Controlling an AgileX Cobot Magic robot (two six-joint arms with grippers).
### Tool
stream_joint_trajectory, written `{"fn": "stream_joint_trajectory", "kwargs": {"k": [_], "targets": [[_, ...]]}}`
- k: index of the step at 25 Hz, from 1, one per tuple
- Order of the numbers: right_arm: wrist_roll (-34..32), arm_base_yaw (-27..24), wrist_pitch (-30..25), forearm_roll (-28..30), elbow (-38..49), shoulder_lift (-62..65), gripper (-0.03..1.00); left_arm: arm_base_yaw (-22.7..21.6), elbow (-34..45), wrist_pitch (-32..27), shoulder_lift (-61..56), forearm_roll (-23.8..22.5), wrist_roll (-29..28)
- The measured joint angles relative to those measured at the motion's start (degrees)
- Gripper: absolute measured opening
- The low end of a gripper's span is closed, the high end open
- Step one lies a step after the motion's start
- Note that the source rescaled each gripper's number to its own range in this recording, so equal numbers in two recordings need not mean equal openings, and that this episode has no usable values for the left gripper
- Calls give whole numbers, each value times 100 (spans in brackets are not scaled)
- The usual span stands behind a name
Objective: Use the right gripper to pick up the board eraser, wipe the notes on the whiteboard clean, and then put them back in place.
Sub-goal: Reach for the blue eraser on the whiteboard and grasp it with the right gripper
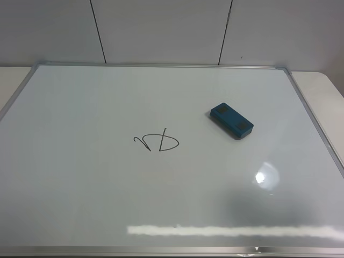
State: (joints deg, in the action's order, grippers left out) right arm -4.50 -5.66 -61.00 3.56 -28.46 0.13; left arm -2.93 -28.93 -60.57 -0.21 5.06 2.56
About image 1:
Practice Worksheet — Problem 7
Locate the blue board eraser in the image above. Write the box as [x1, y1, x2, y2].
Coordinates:
[210, 103, 254, 139]

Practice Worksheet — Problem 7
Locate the white framed whiteboard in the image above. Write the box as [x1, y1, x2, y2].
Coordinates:
[1, 62, 343, 257]

